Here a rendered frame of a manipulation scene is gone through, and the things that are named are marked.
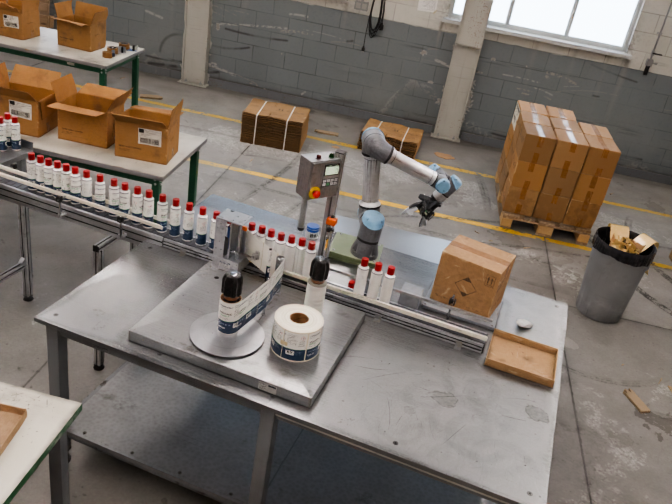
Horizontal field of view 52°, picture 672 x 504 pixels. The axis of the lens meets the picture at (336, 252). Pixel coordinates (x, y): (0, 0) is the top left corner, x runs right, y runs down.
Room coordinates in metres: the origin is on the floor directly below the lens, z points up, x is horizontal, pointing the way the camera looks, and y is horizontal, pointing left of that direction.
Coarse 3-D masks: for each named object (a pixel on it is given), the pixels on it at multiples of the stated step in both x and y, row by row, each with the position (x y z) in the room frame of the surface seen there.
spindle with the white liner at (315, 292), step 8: (320, 256) 2.57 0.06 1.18; (312, 264) 2.54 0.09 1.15; (320, 264) 2.52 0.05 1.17; (328, 264) 2.54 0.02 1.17; (312, 272) 2.53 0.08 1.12; (320, 272) 2.52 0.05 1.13; (328, 272) 2.54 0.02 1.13; (312, 280) 2.54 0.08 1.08; (320, 280) 2.52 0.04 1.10; (312, 288) 2.52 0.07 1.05; (320, 288) 2.52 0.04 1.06; (312, 296) 2.51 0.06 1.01; (320, 296) 2.52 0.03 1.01; (304, 304) 2.54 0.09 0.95; (312, 304) 2.51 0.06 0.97; (320, 304) 2.53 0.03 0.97; (320, 312) 2.53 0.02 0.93
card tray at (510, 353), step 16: (496, 336) 2.74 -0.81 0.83; (512, 336) 2.73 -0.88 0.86; (496, 352) 2.61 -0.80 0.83; (512, 352) 2.63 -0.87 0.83; (528, 352) 2.65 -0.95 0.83; (544, 352) 2.68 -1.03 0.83; (496, 368) 2.49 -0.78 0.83; (512, 368) 2.47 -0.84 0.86; (528, 368) 2.53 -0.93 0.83; (544, 368) 2.55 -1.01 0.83; (544, 384) 2.43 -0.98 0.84
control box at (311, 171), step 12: (312, 156) 2.94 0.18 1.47; (324, 156) 2.96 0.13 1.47; (300, 168) 2.93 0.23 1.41; (312, 168) 2.87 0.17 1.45; (324, 168) 2.91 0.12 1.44; (300, 180) 2.92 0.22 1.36; (312, 180) 2.87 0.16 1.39; (300, 192) 2.91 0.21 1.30; (312, 192) 2.88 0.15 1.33; (324, 192) 2.92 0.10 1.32; (336, 192) 2.97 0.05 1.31
